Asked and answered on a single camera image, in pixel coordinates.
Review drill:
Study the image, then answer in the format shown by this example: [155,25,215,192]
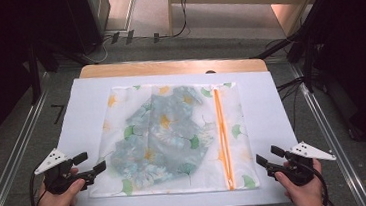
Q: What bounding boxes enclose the blue floral garment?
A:
[104,84,220,190]

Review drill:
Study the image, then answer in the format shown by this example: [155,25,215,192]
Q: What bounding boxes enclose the black floor cables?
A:
[274,75,310,133]

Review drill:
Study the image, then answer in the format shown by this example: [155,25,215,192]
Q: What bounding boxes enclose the white table cover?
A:
[51,59,304,206]

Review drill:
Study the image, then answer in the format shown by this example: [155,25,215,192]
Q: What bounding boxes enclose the dark cabinet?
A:
[61,0,116,58]

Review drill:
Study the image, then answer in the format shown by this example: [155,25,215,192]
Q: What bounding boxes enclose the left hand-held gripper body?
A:
[33,145,89,197]

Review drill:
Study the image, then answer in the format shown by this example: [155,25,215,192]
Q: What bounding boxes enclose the black metal stand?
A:
[25,41,44,106]
[244,0,349,99]

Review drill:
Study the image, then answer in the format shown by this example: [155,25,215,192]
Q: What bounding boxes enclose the white floor cable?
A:
[80,35,115,67]

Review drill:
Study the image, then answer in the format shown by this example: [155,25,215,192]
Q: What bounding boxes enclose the person's right hand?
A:
[273,157,326,206]

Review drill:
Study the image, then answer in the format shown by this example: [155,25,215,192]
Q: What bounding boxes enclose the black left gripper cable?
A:
[26,169,48,206]

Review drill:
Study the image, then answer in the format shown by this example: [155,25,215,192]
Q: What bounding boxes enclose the person's left hand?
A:
[30,166,90,206]

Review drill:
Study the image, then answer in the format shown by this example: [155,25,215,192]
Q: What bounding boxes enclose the black hanging cable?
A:
[155,0,193,41]

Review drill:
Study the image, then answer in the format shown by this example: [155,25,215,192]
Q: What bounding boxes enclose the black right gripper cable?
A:
[310,164,335,206]

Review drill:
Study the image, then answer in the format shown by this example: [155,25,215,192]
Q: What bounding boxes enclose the metal floor rail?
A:
[288,57,366,206]
[0,72,61,206]

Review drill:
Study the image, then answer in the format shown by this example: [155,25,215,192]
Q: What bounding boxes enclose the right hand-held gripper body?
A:
[268,139,340,190]

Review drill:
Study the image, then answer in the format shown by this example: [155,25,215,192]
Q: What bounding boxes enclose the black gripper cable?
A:
[310,164,335,206]
[26,169,48,206]

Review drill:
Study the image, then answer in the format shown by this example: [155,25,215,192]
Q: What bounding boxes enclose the black angled floor bracket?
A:
[50,102,68,125]

